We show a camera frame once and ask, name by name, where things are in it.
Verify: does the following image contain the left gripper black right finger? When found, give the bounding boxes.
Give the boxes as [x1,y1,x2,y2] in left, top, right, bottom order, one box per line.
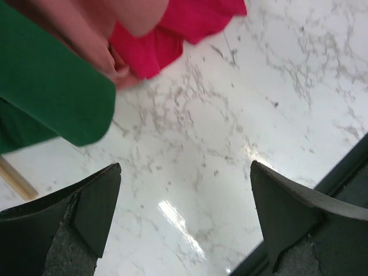
[250,161,367,275]

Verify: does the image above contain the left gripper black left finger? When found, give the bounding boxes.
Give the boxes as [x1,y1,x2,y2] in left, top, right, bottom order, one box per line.
[1,163,121,275]

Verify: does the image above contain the magenta t shirt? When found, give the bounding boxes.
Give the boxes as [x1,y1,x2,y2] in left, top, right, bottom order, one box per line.
[109,0,247,79]

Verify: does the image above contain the green t shirt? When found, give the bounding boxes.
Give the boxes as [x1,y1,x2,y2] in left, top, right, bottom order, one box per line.
[1,2,116,154]

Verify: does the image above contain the salmon pink t shirt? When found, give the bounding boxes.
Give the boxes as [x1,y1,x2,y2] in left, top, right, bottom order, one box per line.
[5,0,172,90]

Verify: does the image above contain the wooden clothes rack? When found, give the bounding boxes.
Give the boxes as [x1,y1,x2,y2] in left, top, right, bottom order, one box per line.
[1,156,39,201]

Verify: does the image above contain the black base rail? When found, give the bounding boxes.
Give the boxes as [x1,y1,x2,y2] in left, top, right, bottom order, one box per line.
[233,138,367,275]

